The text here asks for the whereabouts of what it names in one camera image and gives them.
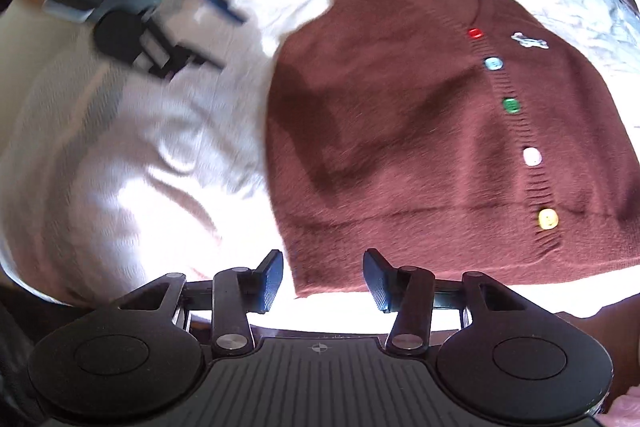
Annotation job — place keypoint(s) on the white grey woven bedspread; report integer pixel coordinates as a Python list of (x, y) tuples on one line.
[(150, 147)]

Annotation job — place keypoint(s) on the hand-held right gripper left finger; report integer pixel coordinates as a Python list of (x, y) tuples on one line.
[(267, 281)]

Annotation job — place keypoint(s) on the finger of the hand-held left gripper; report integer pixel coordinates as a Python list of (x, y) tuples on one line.
[(222, 6), (200, 56)]

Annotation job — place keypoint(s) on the pink bed sheet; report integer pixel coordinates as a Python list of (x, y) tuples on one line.
[(622, 409)]

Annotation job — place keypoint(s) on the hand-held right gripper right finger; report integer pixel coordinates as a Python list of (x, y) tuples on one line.
[(376, 279)]

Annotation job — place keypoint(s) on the brown knitted cardigan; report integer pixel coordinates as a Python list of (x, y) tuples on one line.
[(400, 147)]

